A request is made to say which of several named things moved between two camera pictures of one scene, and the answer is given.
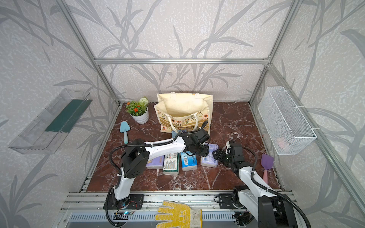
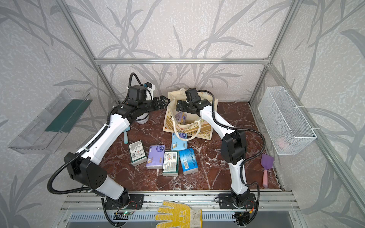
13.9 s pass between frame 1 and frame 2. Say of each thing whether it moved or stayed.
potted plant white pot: stayed
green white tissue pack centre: stayed
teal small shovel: stayed
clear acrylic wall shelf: stayed
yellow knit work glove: stayed
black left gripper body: moved
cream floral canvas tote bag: moved
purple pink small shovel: stayed
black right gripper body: moved
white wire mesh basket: stayed
